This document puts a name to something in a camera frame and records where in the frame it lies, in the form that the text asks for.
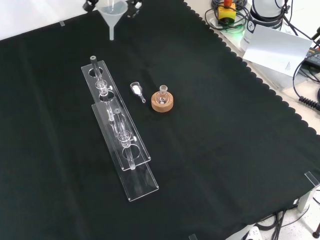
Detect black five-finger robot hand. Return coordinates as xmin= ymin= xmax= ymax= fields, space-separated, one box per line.
xmin=83 ymin=0 xmax=144 ymax=19

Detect translucent plastic funnel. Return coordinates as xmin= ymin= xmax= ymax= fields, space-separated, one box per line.
xmin=96 ymin=0 xmax=129 ymax=42

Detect glass weighing funnel with powder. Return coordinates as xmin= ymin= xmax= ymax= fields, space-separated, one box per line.
xmin=129 ymin=81 xmax=147 ymax=104

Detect clear acrylic funnel stand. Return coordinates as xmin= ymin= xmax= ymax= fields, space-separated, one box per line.
xmin=80 ymin=55 xmax=160 ymax=203

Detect small round-bottom glass flask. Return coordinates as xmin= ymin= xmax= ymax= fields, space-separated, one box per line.
xmin=155 ymin=84 xmax=169 ymax=105

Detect yellow stop button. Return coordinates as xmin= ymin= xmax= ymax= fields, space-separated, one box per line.
xmin=216 ymin=0 xmax=237 ymax=26

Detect black bench cloth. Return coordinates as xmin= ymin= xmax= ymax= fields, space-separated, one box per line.
xmin=0 ymin=0 xmax=320 ymax=240

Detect pale board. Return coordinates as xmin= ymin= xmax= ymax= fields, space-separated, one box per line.
xmin=242 ymin=24 xmax=314 ymax=78

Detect black power adapter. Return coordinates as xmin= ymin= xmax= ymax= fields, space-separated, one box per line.
xmin=303 ymin=46 xmax=320 ymax=68

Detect white power strip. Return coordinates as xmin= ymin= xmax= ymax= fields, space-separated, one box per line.
xmin=239 ymin=224 xmax=264 ymax=240

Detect grey metal bench leg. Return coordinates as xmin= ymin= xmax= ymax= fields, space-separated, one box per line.
xmin=296 ymin=189 xmax=313 ymax=213

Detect black tripod leg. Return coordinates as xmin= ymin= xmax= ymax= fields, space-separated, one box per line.
xmin=311 ymin=216 xmax=320 ymax=239

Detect cork ring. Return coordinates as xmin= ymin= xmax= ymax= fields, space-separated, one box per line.
xmin=150 ymin=91 xmax=174 ymax=113

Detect black cables by stop button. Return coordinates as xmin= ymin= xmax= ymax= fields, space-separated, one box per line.
xmin=204 ymin=0 xmax=252 ymax=32

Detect black cable loop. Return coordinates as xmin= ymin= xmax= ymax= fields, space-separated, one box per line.
xmin=291 ymin=56 xmax=320 ymax=101

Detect coiled black cable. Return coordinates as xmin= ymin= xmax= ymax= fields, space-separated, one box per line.
xmin=298 ymin=95 xmax=320 ymax=111

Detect black cable bundle under bench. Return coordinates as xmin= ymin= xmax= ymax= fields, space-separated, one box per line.
xmin=254 ymin=209 xmax=302 ymax=240

